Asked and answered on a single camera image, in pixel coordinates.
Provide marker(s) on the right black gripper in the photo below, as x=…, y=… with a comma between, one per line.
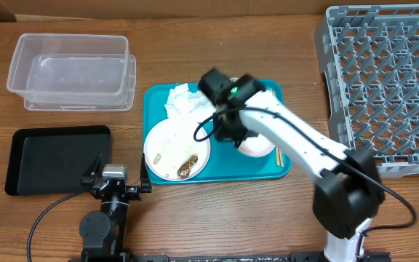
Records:
x=226, y=135

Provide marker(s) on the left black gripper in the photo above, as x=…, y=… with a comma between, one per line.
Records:
x=145, y=184

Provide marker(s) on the white small bowl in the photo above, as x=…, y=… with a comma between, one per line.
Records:
x=256, y=147

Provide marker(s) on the white paper napkin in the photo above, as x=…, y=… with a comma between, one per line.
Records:
x=184, y=104

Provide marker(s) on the wooden chopstick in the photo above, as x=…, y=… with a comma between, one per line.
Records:
x=281, y=159
x=278, y=162

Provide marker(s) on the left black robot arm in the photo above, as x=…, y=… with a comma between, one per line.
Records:
x=103, y=231

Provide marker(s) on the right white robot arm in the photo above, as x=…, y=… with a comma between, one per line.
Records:
x=347, y=186

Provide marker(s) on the grey dishwasher rack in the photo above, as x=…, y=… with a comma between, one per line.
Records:
x=369, y=57

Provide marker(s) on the teal serving tray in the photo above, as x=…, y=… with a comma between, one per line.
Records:
x=225, y=163

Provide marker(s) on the small tan food scrap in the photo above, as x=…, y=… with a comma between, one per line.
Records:
x=157, y=159

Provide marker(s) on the white round plate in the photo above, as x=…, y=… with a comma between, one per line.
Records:
x=176, y=140

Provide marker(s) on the brown food scrap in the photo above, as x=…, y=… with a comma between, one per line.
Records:
x=185, y=169

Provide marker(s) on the black plastic tray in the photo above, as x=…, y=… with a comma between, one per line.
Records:
x=53, y=160

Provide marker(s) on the clear plastic storage bin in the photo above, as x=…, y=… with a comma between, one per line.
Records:
x=73, y=72

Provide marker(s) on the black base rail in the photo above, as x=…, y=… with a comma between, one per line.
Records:
x=292, y=257

